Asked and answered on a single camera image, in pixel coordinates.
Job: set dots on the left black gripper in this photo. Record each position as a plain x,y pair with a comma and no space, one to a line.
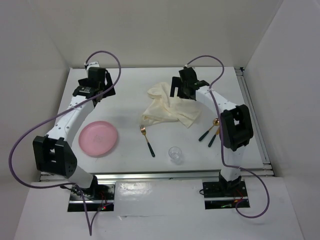
108,81

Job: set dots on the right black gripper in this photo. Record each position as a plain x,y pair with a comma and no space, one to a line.
176,83

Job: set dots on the cream cloth placemat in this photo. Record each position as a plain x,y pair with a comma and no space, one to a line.
167,109

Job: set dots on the gold spoon green handle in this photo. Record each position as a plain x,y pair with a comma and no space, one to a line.
214,124

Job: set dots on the pink plastic plate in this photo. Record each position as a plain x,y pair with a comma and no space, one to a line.
97,138

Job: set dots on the gold fork green handle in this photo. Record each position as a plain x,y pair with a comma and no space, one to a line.
144,133

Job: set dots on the gold knife green handle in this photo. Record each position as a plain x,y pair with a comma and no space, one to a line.
214,137

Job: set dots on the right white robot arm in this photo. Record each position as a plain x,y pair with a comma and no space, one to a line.
235,125

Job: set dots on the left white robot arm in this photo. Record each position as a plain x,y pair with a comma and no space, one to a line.
53,152

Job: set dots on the aluminium front rail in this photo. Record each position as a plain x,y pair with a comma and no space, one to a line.
161,175

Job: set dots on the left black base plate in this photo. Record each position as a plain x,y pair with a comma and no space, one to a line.
102,200

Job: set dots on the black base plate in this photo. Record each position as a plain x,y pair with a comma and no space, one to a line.
102,200
216,198

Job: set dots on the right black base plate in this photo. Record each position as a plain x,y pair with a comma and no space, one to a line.
216,198

